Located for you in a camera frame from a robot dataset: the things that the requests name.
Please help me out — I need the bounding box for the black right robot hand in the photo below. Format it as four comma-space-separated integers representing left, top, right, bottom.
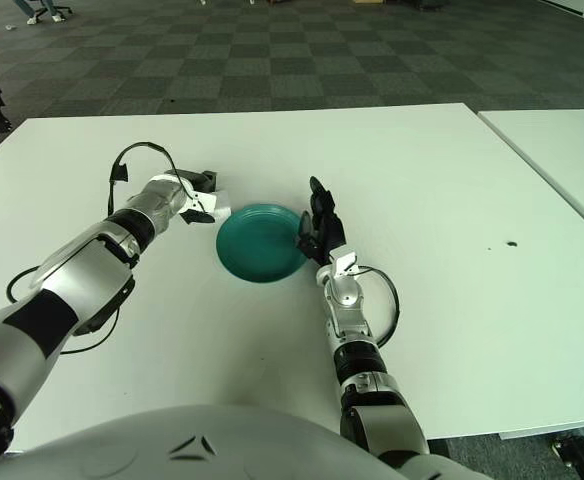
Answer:
294, 175, 348, 266

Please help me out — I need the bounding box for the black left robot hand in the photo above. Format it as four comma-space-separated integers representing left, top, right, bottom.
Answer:
174, 168, 219, 225

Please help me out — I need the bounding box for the teal round plate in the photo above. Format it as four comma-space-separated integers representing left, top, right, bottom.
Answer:
215, 202, 312, 285

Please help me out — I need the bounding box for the seated person in jeans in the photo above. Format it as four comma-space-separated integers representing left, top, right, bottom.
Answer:
14, 0, 68, 25

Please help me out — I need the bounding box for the grey robot torso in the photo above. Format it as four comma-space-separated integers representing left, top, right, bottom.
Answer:
0, 403, 398, 480

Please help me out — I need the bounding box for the black table leg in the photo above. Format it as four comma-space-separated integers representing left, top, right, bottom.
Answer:
551, 433, 584, 480

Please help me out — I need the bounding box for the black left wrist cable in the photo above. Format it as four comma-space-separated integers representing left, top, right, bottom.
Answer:
105, 141, 196, 219

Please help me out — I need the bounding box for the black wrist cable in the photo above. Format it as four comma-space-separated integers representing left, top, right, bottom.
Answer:
105, 141, 196, 219
354, 266, 401, 349

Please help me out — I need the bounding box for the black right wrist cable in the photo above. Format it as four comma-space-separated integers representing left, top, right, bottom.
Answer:
354, 266, 401, 349

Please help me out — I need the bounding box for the black left elbow cable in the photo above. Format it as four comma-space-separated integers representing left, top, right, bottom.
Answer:
6, 264, 123, 355

